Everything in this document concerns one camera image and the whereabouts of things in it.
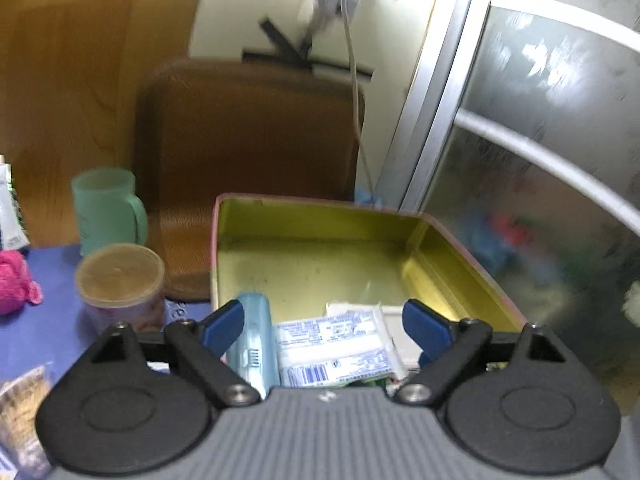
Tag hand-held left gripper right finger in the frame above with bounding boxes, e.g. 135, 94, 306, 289
394, 299, 568, 407

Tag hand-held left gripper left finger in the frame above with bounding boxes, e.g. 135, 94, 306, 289
89, 299, 262, 407

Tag light blue tube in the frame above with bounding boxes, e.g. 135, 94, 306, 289
227, 292, 281, 396

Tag small white tissue packet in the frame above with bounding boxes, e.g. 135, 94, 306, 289
272, 301, 410, 389

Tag pink tin box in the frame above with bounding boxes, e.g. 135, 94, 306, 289
210, 192, 528, 396

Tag pink and white paper cup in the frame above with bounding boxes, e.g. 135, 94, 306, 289
75, 243, 167, 333

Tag wooden chair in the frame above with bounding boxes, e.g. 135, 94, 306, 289
132, 57, 366, 303

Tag light green mug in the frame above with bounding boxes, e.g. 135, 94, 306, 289
70, 167, 149, 257

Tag frosted glass sliding door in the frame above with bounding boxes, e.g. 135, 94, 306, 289
380, 0, 640, 411

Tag pink fuzzy toy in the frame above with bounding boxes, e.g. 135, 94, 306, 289
0, 249, 43, 316

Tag green and white carton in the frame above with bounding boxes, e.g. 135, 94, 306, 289
0, 162, 28, 251

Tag wooden cabinet panel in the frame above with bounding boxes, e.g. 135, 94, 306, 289
0, 0, 216, 251

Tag black tape strips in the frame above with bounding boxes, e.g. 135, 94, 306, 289
242, 17, 376, 79

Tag white hanging cable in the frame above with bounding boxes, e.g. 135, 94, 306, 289
285, 0, 383, 201

